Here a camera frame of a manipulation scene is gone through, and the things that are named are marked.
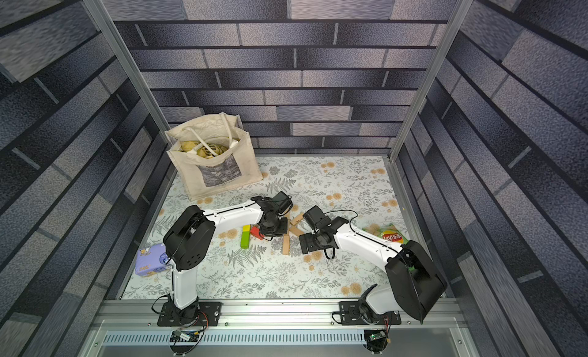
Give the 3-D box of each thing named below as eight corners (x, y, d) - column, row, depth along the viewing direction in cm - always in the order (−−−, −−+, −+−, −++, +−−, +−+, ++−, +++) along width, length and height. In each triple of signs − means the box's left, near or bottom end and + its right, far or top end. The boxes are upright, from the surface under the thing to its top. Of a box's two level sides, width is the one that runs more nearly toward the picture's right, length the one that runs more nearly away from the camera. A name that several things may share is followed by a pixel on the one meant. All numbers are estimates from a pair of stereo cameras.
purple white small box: (144, 279, 83) (134, 274, 78) (145, 257, 88) (136, 250, 83) (172, 269, 85) (165, 263, 80) (171, 247, 90) (164, 241, 85)
